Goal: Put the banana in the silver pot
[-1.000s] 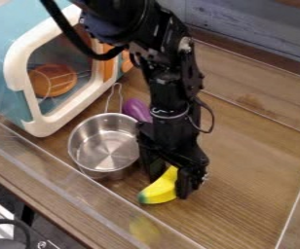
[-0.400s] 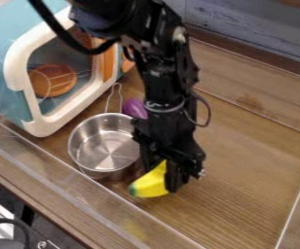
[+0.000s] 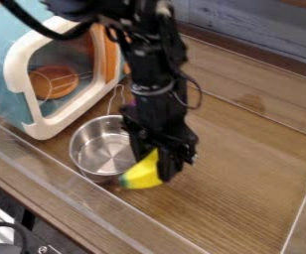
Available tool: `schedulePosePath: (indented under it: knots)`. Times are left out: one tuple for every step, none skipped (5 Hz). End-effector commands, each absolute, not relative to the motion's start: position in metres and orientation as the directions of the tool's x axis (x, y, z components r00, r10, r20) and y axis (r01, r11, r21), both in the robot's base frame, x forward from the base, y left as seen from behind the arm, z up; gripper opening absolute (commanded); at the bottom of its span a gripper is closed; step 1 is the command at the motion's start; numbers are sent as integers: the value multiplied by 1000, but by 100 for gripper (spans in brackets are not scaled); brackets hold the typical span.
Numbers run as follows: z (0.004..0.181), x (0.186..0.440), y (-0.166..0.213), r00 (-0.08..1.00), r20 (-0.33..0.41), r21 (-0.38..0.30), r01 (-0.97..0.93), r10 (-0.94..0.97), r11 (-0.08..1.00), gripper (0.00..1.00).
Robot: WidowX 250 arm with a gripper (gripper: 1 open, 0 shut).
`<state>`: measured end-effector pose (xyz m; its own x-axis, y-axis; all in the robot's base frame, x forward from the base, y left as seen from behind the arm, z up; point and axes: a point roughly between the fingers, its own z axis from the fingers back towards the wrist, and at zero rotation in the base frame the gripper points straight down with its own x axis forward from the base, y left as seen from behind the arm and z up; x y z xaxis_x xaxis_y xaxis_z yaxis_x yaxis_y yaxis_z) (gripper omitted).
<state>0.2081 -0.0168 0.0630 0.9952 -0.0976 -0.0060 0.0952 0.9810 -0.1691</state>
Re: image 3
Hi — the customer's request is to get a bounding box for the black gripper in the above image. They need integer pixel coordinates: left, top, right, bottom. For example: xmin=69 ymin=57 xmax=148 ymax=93
xmin=120 ymin=92 xmax=200 ymax=184

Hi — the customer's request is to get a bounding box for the clear acrylic barrier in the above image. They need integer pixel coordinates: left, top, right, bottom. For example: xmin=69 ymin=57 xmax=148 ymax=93
xmin=0 ymin=125 xmax=210 ymax=254

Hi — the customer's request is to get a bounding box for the silver metal pot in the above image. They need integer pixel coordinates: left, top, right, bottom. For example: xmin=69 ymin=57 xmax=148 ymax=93
xmin=71 ymin=84 xmax=136 ymax=184

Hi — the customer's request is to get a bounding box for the yellow toy banana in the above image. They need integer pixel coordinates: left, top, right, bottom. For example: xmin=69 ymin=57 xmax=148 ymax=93
xmin=119 ymin=150 xmax=163 ymax=190

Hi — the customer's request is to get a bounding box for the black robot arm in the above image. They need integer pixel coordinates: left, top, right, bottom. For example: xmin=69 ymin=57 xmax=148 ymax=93
xmin=45 ymin=0 xmax=199 ymax=182

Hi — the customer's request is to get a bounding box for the black cable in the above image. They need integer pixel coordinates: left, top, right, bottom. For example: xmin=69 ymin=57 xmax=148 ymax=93
xmin=0 ymin=222 xmax=30 ymax=254

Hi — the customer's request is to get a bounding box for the blue toy microwave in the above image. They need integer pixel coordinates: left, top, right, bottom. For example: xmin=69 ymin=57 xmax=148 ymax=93
xmin=0 ymin=4 xmax=130 ymax=140

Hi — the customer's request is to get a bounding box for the orange toy plate in microwave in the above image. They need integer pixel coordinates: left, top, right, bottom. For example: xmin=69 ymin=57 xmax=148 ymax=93
xmin=29 ymin=65 xmax=79 ymax=100

